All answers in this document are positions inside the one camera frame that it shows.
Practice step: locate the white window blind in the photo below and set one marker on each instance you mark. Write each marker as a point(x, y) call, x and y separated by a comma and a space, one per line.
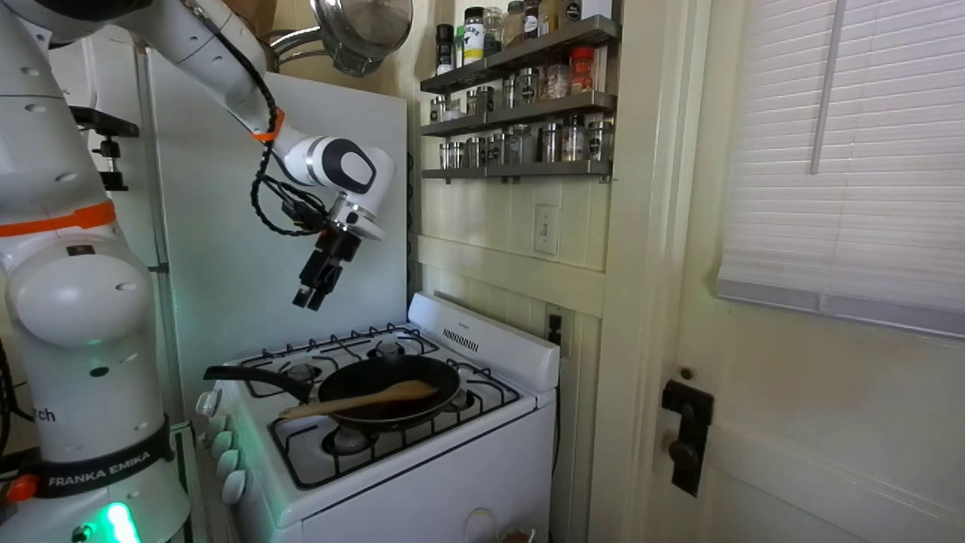
point(854, 181)

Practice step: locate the large white label spice jar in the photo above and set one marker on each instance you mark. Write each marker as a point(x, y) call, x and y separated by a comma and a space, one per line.
point(473, 38)

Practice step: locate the stainless steel spice shelf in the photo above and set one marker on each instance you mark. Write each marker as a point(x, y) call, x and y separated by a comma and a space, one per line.
point(522, 170)
point(522, 109)
point(522, 51)

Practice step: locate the wooden spatula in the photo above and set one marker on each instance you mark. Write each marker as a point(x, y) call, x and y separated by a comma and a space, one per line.
point(364, 400)

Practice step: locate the green lid spice jar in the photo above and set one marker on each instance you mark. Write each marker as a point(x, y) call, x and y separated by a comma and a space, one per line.
point(460, 50)

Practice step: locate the stainless steel pot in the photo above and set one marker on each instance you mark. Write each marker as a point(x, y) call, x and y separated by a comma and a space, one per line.
point(364, 34)

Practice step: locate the white door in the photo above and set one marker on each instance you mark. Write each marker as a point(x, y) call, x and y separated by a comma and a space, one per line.
point(823, 423)

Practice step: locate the white wall switch plate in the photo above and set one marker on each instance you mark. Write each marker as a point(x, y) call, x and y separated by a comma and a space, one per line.
point(543, 228)

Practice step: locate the white refrigerator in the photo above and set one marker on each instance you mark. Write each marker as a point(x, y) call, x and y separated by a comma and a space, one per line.
point(201, 271)

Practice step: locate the red spice jar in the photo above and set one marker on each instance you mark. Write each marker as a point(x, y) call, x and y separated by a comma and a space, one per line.
point(581, 70)

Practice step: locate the black stove grate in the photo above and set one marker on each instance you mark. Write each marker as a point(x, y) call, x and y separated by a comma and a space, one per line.
point(483, 394)
point(347, 343)

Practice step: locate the white blind wand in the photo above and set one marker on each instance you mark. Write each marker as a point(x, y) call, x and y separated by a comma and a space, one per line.
point(830, 70)

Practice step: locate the white stove knob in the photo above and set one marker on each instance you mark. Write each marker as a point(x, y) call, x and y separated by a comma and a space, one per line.
point(233, 486)
point(222, 442)
point(229, 462)
point(210, 403)

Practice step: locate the clear glass spice jar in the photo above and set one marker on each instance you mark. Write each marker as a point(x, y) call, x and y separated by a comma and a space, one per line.
point(526, 86)
point(492, 148)
point(546, 142)
point(508, 92)
point(602, 68)
point(515, 146)
point(470, 102)
point(444, 155)
point(531, 22)
point(571, 139)
point(437, 109)
point(469, 152)
point(556, 80)

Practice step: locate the dark glass spice jar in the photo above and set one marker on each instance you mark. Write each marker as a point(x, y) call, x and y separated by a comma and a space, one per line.
point(444, 50)

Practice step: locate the black clamp mount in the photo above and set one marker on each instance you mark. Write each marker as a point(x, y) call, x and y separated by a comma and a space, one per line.
point(105, 124)

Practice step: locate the white gas stove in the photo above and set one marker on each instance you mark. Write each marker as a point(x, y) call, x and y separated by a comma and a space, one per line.
point(433, 483)

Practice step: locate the brown cardboard box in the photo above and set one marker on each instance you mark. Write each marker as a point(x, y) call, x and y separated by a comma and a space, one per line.
point(267, 15)

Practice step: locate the black door latch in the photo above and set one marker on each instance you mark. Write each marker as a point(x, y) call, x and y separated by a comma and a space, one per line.
point(689, 431)

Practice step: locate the wall outlet with black plug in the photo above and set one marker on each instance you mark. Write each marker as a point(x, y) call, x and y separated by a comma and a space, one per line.
point(554, 331)

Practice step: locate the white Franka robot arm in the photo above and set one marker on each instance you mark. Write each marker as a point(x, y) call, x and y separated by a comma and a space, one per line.
point(78, 303)

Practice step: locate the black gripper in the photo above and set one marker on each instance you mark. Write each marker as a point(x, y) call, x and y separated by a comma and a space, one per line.
point(339, 248)

